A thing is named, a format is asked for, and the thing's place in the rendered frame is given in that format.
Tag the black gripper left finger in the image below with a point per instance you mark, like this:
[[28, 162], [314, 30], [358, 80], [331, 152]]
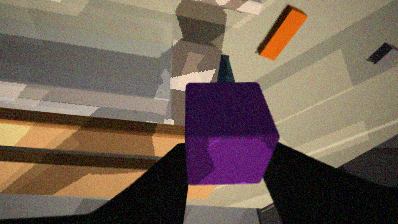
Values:
[[157, 197]]

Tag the orange rectangular block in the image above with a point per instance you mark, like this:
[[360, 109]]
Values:
[[281, 33]]

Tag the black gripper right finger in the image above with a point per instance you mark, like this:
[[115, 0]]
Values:
[[305, 190]]

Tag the purple block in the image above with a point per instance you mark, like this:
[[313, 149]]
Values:
[[230, 134]]

